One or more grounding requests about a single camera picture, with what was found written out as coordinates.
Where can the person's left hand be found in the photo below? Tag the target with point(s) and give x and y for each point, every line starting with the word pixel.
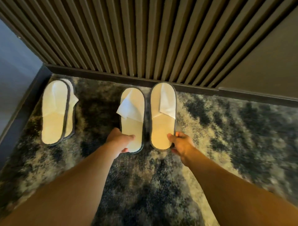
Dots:
pixel 117 141

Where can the person's right hand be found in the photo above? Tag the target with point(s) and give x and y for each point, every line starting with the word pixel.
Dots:
pixel 183 146

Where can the person's right thumb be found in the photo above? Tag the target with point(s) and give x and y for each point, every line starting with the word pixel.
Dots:
pixel 171 139

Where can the person's left thumb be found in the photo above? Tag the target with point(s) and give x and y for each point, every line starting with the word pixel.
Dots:
pixel 127 139

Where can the white slipper with dark trim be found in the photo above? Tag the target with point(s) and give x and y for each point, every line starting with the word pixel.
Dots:
pixel 71 104
pixel 54 114
pixel 162 115

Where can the person's right forearm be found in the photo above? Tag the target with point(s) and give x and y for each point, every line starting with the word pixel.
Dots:
pixel 235 198

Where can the person's left forearm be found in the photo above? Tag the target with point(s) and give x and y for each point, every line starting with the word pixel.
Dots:
pixel 62 193

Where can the mottled dark shaggy rug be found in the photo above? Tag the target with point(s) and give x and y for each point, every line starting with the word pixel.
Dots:
pixel 149 163

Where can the brown slatted wooden panel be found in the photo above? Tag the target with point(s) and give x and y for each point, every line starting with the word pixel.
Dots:
pixel 149 35

